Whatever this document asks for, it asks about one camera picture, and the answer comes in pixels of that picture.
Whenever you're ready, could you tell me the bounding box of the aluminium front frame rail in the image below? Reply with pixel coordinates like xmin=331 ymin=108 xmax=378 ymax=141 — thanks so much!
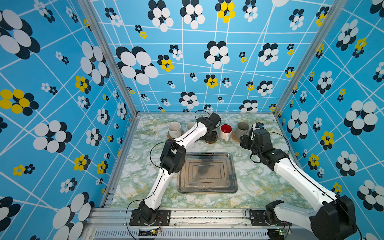
xmin=81 ymin=208 xmax=316 ymax=240

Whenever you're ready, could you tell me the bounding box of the metal serving tray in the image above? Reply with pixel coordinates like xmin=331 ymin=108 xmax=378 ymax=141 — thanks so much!
xmin=177 ymin=153 xmax=238 ymax=194

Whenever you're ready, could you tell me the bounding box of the white mug blue handle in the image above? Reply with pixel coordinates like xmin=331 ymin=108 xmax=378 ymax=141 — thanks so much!
xmin=186 ymin=122 xmax=197 ymax=131

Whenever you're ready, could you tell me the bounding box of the white speckled mug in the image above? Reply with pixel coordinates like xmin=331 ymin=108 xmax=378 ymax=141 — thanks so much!
xmin=168 ymin=122 xmax=182 ymax=139

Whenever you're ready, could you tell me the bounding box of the paw print wooden coaster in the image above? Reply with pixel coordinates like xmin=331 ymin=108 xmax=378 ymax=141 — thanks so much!
xmin=167 ymin=131 xmax=185 ymax=140

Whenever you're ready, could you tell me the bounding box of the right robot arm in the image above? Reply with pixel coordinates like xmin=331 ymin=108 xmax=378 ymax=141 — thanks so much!
xmin=241 ymin=128 xmax=360 ymax=240

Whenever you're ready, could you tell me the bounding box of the round brown coaster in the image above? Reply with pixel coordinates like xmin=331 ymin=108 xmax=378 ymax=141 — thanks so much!
xmin=204 ymin=140 xmax=217 ymax=144

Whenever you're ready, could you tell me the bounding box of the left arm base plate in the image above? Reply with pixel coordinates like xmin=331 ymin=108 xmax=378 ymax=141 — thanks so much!
xmin=129 ymin=210 xmax=171 ymax=227

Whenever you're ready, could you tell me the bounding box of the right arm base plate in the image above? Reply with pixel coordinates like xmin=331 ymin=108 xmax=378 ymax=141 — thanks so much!
xmin=245 ymin=209 xmax=293 ymax=228

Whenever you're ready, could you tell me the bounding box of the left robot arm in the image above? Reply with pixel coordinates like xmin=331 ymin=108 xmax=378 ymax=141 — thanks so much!
xmin=138 ymin=113 xmax=221 ymax=224

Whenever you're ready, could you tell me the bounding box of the grey metallic mug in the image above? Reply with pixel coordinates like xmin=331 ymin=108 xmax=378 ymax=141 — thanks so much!
xmin=233 ymin=122 xmax=250 ymax=142

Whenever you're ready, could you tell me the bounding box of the red interior white mug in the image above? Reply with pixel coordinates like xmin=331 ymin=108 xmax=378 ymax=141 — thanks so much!
xmin=218 ymin=124 xmax=233 ymax=142

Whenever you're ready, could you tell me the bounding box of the woven rattan coaster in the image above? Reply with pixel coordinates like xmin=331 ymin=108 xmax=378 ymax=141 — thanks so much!
xmin=232 ymin=135 xmax=241 ymax=143

